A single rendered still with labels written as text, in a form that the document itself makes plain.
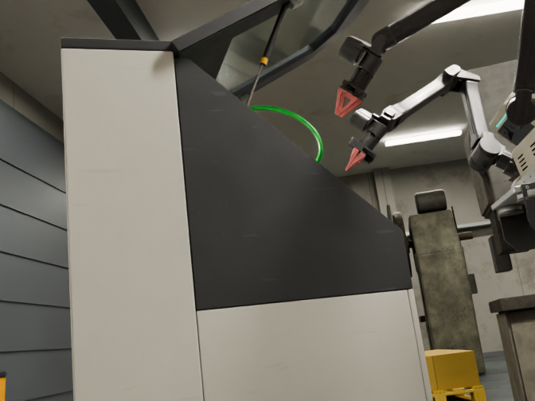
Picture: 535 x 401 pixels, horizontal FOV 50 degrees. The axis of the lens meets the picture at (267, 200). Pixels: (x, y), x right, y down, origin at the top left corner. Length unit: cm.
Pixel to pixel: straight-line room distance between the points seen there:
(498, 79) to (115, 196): 311
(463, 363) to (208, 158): 418
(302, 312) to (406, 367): 31
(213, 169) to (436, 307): 648
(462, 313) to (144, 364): 666
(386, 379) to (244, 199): 57
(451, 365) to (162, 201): 420
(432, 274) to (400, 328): 623
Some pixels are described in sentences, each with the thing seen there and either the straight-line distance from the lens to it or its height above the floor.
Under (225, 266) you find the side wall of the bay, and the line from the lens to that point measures 142.
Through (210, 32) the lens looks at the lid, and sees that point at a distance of 161.
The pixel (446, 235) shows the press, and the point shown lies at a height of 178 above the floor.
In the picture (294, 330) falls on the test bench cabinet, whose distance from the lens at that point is 144.
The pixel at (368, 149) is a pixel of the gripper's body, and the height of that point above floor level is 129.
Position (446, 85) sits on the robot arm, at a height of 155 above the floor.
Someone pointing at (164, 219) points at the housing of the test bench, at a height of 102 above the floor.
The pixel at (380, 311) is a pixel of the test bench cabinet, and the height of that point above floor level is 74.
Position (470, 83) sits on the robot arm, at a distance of 234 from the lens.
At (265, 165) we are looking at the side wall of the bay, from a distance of 151.
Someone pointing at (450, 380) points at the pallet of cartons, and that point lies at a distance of 535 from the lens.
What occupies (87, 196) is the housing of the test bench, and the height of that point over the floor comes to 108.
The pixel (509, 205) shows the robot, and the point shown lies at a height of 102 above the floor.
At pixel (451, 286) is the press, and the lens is 779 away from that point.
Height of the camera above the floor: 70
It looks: 14 degrees up
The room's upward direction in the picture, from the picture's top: 7 degrees counter-clockwise
